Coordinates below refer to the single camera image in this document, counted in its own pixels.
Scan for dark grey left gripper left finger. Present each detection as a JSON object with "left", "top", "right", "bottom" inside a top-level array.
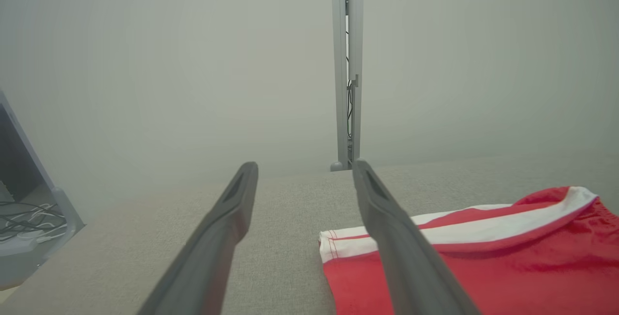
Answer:
[{"left": 136, "top": 161, "right": 260, "bottom": 315}]

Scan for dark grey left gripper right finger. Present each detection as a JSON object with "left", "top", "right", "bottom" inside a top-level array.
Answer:
[{"left": 351, "top": 159, "right": 482, "bottom": 315}]

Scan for red shorts with white stripes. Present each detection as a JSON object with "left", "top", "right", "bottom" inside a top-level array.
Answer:
[{"left": 319, "top": 185, "right": 619, "bottom": 315}]

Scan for tangled cable bundle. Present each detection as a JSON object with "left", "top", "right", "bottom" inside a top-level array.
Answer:
[{"left": 0, "top": 200, "right": 68, "bottom": 257}]

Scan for grey desk frame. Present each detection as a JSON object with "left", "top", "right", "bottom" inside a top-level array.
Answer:
[{"left": 0, "top": 90, "right": 87, "bottom": 292}]

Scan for grey partition post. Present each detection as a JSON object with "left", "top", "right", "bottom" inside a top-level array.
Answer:
[{"left": 330, "top": 0, "right": 365, "bottom": 172}]

